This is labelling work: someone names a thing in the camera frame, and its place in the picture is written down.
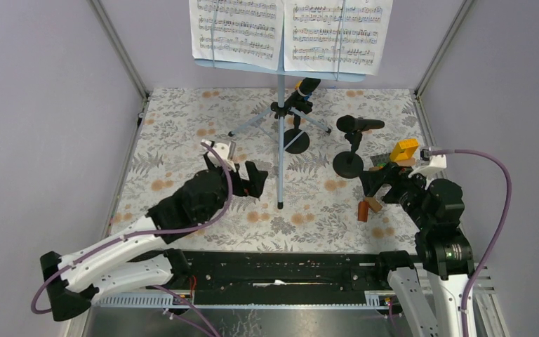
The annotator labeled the black microphone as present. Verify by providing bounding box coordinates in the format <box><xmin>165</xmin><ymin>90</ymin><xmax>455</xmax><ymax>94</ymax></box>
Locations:
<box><xmin>336</xmin><ymin>115</ymin><xmax>385</xmax><ymax>133</ymax></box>
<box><xmin>284</xmin><ymin>77</ymin><xmax>321</xmax><ymax>113</ymax></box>

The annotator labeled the gray toy baseplate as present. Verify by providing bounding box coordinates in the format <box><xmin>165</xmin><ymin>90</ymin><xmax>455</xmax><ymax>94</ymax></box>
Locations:
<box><xmin>371</xmin><ymin>153</ymin><xmax>391</xmax><ymax>167</ymax></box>

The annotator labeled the front black microphone stand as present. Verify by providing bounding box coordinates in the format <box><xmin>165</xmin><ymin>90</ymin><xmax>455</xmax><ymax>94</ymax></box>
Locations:
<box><xmin>333</xmin><ymin>131</ymin><xmax>364</xmax><ymax>179</ymax></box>

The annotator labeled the light brown toy brick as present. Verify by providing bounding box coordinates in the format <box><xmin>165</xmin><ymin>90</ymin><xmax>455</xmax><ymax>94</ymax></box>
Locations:
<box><xmin>364</xmin><ymin>197</ymin><xmax>382</xmax><ymax>213</ymax></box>

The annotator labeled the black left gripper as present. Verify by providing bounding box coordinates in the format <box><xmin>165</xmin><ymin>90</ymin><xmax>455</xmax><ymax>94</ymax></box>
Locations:
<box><xmin>202</xmin><ymin>152</ymin><xmax>268</xmax><ymax>222</ymax></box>

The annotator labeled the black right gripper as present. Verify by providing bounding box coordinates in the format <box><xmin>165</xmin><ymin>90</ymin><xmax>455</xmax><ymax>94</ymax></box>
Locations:
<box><xmin>357</xmin><ymin>160</ymin><xmax>433</xmax><ymax>229</ymax></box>

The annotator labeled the rear black microphone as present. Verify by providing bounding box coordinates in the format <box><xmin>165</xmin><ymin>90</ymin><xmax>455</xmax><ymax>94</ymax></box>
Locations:
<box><xmin>284</xmin><ymin>77</ymin><xmax>321</xmax><ymax>113</ymax></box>

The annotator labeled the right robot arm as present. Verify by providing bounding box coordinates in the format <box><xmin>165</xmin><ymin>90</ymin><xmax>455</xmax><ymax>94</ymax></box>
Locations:
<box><xmin>359</xmin><ymin>162</ymin><xmax>476</xmax><ymax>336</ymax></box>

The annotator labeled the yellow toy block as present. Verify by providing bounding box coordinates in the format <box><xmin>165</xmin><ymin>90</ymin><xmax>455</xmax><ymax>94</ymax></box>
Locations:
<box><xmin>390</xmin><ymin>138</ymin><xmax>420</xmax><ymax>161</ymax></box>

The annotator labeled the front black microphone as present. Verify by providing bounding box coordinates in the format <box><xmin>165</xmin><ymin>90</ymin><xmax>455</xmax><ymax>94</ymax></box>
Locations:
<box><xmin>336</xmin><ymin>115</ymin><xmax>385</xmax><ymax>133</ymax></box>

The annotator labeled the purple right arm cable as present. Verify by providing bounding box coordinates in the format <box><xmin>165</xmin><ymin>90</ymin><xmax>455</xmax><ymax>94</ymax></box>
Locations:
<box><xmin>430</xmin><ymin>148</ymin><xmax>513</xmax><ymax>337</ymax></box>

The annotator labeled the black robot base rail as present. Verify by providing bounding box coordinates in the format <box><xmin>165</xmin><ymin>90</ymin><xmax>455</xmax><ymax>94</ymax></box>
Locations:
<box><xmin>100</xmin><ymin>249</ymin><xmax>468</xmax><ymax>307</ymax></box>

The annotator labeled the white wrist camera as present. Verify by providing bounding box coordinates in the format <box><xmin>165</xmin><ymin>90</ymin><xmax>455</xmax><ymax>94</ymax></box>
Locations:
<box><xmin>200</xmin><ymin>139</ymin><xmax>238</xmax><ymax>173</ymax></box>
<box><xmin>408</xmin><ymin>147</ymin><xmax>447</xmax><ymax>178</ymax></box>

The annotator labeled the sheet music page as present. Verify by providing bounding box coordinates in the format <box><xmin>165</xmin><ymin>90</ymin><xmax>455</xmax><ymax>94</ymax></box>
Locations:
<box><xmin>284</xmin><ymin>0</ymin><xmax>393</xmax><ymax>75</ymax></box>
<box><xmin>189</xmin><ymin>0</ymin><xmax>284</xmax><ymax>70</ymax></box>

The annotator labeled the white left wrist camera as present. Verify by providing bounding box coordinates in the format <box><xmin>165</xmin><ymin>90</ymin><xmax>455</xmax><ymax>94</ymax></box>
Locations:
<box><xmin>200</xmin><ymin>139</ymin><xmax>238</xmax><ymax>173</ymax></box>

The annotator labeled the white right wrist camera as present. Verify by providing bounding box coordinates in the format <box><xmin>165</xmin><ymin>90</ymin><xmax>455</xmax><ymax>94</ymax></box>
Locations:
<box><xmin>408</xmin><ymin>147</ymin><xmax>447</xmax><ymax>178</ymax></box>

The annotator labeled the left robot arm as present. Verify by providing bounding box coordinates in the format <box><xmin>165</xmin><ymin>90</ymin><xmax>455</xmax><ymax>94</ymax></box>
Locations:
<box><xmin>40</xmin><ymin>152</ymin><xmax>269</xmax><ymax>322</ymax></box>

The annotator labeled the light blue music stand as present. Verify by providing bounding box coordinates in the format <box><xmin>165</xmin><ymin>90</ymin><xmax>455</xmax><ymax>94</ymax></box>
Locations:
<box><xmin>194</xmin><ymin>0</ymin><xmax>369</xmax><ymax>210</ymax></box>

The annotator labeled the tan brick under yellow block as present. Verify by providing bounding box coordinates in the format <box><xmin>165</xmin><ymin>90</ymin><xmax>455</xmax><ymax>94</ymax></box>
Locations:
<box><xmin>396</xmin><ymin>157</ymin><xmax>417</xmax><ymax>167</ymax></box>

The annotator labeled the floral patterned tablecloth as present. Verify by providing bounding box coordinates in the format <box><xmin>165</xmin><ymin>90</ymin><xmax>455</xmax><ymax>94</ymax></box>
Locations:
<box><xmin>109</xmin><ymin>88</ymin><xmax>424</xmax><ymax>253</ymax></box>

